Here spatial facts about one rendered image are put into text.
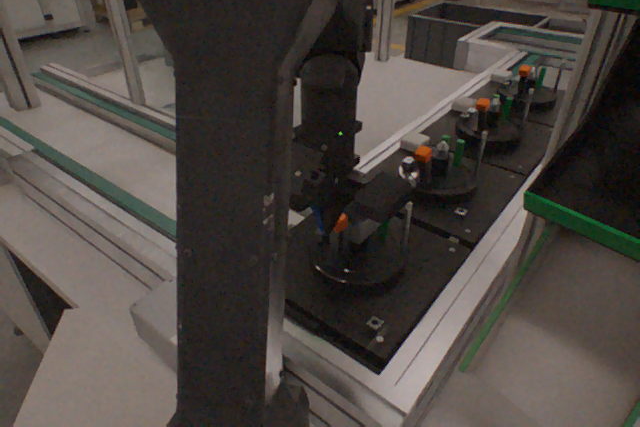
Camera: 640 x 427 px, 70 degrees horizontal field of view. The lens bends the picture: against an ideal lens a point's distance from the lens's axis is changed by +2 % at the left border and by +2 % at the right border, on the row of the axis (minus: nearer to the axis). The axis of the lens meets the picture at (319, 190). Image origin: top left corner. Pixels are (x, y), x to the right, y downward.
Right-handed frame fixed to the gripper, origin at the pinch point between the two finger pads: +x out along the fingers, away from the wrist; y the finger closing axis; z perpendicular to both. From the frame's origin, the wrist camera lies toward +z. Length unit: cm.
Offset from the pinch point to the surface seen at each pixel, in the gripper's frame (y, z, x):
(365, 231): 2.2, -5.5, 5.6
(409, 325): 11.9, -1.2, 12.5
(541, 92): 3, -83, 11
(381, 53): -61, -114, 21
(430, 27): -79, -192, 30
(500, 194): 10.5, -35.9, 12.6
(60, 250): -50, 14, 24
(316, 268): -2.0, -0.5, 11.0
